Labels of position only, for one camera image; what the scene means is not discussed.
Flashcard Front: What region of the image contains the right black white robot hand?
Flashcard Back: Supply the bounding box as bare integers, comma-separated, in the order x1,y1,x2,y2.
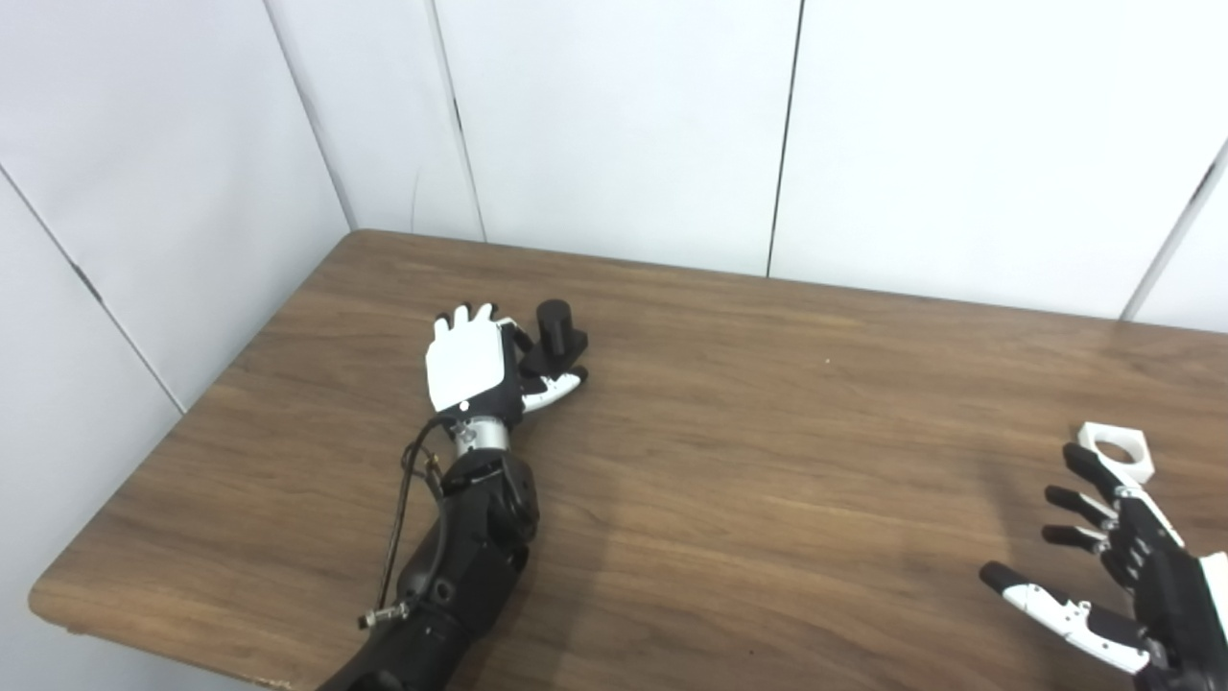
980,442,1228,691

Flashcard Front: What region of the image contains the white square piece with hole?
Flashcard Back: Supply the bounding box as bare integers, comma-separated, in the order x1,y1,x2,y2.
1074,422,1151,484

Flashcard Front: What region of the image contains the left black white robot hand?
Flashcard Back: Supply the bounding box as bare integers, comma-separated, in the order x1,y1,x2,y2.
425,303,589,428

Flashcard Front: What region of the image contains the black peg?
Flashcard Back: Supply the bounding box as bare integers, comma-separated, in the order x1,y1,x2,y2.
518,299,589,377

